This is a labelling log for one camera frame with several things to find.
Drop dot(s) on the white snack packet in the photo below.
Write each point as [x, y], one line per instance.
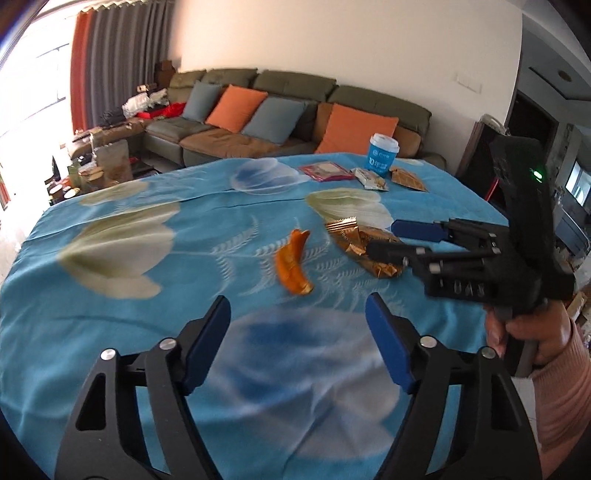
[369, 179]

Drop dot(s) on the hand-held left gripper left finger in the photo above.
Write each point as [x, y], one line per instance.
[207, 341]

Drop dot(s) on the gold foil wrapper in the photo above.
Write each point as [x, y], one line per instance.
[355, 237]

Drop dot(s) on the orange peel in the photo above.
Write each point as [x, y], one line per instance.
[291, 263]

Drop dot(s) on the grey curtain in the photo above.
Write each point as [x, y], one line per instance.
[134, 50]

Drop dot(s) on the red cloth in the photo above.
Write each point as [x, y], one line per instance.
[166, 112]

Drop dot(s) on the person's right hand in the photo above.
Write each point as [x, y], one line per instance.
[549, 327]

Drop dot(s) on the large grey-blue cushion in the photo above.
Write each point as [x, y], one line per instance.
[272, 120]

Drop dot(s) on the brown snack packet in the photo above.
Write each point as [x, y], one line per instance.
[408, 180]

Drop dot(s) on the brown paper bag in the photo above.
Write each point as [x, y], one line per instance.
[114, 161]

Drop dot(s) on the person's right forearm pink sleeve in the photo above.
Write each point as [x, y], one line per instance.
[563, 406]

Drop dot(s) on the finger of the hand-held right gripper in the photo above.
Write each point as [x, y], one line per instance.
[415, 229]
[392, 251]

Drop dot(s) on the white wall switch plate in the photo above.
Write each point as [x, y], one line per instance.
[467, 81]

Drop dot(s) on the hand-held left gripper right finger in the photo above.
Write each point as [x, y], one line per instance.
[390, 341]

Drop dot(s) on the cardboard box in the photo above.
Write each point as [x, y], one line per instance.
[165, 74]

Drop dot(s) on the blue floral blanket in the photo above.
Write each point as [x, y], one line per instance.
[161, 277]

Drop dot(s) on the orange cushion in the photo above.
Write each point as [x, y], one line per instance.
[355, 129]
[235, 108]

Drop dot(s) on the blue paper cup white lid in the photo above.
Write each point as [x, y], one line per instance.
[381, 154]

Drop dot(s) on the orange curtain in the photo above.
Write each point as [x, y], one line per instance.
[81, 69]

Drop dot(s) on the white cloth pile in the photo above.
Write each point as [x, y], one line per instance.
[143, 102]

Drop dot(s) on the small grey-blue cushion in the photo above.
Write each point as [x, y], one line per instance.
[201, 101]

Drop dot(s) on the olive green sofa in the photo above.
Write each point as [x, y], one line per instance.
[221, 141]

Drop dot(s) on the pink packet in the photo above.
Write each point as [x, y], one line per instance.
[325, 171]

